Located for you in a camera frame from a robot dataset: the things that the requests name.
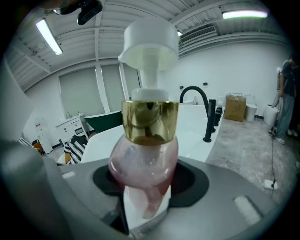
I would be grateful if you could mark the ceiling tube light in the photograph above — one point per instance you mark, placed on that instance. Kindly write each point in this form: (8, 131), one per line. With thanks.
(243, 14)
(48, 36)

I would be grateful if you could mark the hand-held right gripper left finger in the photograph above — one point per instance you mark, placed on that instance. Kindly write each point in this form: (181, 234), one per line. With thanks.
(77, 187)

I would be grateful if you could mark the ceiling air vent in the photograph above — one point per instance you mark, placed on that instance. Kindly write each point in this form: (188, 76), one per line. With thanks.
(199, 32)

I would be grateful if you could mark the white bathtub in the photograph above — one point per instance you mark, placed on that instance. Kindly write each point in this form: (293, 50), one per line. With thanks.
(192, 126)

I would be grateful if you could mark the pink bottle with gold collar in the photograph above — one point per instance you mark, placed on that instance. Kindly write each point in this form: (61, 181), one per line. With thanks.
(150, 122)

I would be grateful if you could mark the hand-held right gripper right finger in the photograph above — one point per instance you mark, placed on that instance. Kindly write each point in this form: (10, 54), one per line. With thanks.
(218, 187)

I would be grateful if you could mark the black white striped cloth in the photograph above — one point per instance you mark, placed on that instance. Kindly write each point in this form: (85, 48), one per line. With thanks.
(76, 148)

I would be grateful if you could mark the black curved faucet spout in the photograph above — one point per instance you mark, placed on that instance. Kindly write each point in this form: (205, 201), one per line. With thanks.
(207, 126)

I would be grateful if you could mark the green bathtub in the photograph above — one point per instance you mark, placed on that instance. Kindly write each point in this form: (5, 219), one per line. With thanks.
(105, 122)

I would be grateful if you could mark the black head-worn camera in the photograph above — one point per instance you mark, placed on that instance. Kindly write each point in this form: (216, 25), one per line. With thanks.
(90, 10)

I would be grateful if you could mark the white vanity cabinet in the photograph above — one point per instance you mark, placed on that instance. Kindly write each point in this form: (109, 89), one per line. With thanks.
(70, 127)

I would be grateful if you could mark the white water dispenser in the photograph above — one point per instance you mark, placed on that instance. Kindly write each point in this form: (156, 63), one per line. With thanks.
(43, 138)

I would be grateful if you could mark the cardboard box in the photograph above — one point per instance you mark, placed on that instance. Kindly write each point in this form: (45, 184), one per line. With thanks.
(235, 109)

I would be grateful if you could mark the white power strip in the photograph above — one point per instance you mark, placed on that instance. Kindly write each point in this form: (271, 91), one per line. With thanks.
(270, 184)

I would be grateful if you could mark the grey window blind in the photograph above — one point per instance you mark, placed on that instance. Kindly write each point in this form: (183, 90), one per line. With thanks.
(80, 93)
(131, 82)
(112, 89)

